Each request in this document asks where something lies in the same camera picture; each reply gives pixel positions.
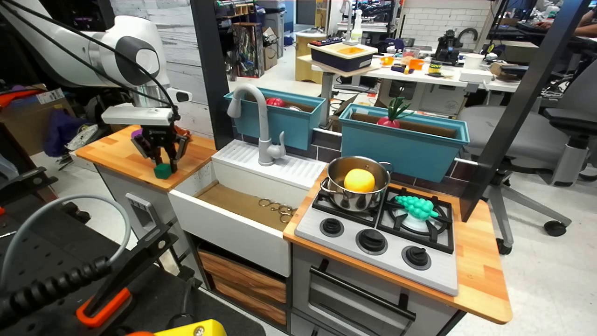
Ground grey cable loop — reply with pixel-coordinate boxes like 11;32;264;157
0;195;134;295

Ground wooden drawer front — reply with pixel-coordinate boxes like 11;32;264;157
199;252;287;327

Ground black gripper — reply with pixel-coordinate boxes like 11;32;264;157
130;125;184;172

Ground toy oven door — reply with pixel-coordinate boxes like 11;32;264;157
289;245;458;336

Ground green block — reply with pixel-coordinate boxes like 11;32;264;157
152;165;171;180

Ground teal planter bin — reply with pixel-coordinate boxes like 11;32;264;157
233;88;324;152
339;105;470;181

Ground white toy sink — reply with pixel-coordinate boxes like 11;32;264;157
169;140;324;279

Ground red toy radish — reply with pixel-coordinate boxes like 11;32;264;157
376;97;408;127

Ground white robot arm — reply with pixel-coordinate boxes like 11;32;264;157
0;0;192;176

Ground right teal planter bin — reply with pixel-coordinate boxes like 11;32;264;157
339;105;470;181

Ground yellow toy lemon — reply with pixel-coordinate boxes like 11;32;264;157
343;168;374;193

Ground grey office chair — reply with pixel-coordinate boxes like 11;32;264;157
483;62;597;254

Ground left teal planter bin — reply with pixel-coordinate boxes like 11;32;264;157
233;88;324;152

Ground teal toy grapes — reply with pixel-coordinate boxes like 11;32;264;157
395;196;438;221

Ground yellow object bottom edge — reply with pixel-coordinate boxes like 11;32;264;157
126;320;227;336

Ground white background table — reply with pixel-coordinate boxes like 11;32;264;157
356;53;518;116

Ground cardboard sink liner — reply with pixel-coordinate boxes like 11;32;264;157
197;183;294;232

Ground steel pot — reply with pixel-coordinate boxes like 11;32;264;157
320;157;389;213

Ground black tray with yellow contents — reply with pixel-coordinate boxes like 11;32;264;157
311;43;376;71

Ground toy stove top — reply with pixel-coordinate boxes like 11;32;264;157
294;189;458;297

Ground grey toy faucet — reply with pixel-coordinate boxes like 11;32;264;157
227;84;285;167

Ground orange handled clamp tool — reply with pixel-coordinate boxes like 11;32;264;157
74;226;177;329

